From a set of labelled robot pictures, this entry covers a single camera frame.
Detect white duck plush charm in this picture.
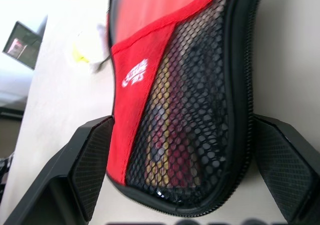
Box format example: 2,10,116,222
71,22,112,73

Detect open grey laptop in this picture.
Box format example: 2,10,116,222
2,21,43,71

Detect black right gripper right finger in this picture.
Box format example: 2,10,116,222
249,113,320,225

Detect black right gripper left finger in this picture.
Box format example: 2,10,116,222
0,115,116,225

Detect red black paddle case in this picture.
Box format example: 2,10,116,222
104,0,256,213

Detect white side desk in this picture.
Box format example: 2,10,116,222
0,52,35,122

